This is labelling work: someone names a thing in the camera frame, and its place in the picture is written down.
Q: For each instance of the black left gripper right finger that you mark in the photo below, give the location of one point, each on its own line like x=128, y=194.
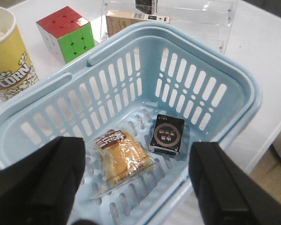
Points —
x=226, y=195

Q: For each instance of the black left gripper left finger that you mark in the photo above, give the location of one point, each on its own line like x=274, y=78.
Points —
x=40, y=189

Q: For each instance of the black tissue pack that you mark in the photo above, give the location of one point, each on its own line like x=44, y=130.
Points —
x=167, y=135

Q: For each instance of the packaged bread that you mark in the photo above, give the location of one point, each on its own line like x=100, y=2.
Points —
x=121, y=159

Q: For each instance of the light blue plastic basket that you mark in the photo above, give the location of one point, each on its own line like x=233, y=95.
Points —
x=123, y=84

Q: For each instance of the yellow popcorn paper cup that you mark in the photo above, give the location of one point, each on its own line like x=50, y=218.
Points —
x=17, y=72

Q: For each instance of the colourful puzzle cube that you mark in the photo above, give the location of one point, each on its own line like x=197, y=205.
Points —
x=67, y=34

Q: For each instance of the clear acrylic shelf right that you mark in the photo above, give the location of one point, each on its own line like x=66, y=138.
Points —
x=207, y=20

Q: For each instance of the brown cardboard box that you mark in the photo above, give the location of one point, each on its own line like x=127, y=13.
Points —
x=116, y=20

